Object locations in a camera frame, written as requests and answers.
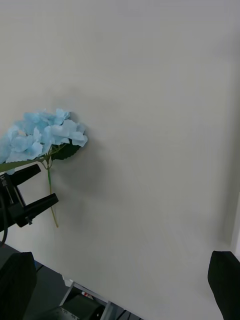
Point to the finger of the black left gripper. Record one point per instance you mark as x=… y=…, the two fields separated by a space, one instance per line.
x=41 y=205
x=26 y=173

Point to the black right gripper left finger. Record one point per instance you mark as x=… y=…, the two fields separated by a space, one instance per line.
x=15 y=287

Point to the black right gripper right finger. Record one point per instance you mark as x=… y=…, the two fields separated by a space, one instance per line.
x=227 y=282

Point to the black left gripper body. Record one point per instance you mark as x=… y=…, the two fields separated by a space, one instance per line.
x=13 y=202

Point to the pale blue flower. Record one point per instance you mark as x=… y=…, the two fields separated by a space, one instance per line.
x=50 y=130

